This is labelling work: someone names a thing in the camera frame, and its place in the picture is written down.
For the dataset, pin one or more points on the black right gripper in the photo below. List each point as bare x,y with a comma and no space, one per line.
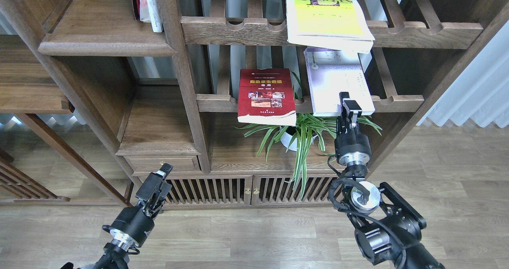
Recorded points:
350,143

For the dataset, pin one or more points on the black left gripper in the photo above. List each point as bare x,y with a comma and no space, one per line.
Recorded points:
132,220

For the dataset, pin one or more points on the white lavender book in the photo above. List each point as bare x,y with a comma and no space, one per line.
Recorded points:
331,72

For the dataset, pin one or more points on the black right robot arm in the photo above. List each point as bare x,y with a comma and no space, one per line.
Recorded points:
386,226

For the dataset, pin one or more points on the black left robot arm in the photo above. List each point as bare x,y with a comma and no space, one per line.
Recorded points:
116,253

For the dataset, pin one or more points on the green spider plant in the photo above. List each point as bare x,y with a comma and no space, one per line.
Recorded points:
309,128

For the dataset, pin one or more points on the white plant pot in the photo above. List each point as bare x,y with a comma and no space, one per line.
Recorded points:
286,138

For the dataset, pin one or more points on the yellow green book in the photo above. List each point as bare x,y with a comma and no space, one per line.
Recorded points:
332,24

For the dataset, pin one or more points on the dark wooden bookshelf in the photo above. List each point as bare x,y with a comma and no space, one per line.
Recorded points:
169,97

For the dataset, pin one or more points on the white curtain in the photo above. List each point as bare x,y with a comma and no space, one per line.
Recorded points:
481,92

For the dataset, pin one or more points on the white upright book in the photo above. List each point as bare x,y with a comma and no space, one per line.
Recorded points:
149,12

